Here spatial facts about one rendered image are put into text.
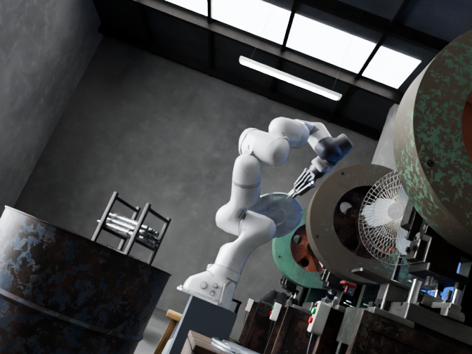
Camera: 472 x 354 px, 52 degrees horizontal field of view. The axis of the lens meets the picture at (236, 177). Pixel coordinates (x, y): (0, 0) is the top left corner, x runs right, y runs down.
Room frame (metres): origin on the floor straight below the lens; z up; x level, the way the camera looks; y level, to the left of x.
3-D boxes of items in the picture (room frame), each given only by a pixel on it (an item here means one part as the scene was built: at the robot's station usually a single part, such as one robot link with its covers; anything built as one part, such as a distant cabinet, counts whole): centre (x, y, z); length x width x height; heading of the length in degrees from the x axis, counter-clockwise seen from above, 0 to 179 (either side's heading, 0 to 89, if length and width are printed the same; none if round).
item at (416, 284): (1.70, -0.74, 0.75); 0.03 x 0.03 x 0.10; 87
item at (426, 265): (1.87, -0.88, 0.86); 0.20 x 0.16 x 0.05; 177
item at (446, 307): (1.70, -0.86, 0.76); 0.17 x 0.06 x 0.10; 177
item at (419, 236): (1.88, -0.83, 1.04); 0.17 x 0.15 x 0.30; 87
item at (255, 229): (1.92, -0.14, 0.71); 0.18 x 0.11 x 0.25; 64
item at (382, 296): (1.88, -0.70, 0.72); 0.25 x 0.14 x 0.14; 87
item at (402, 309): (1.87, -0.87, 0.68); 0.45 x 0.30 x 0.06; 177
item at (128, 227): (4.06, 0.63, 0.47); 0.46 x 0.43 x 0.95; 67
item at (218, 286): (1.93, -0.06, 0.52); 0.22 x 0.19 x 0.14; 92
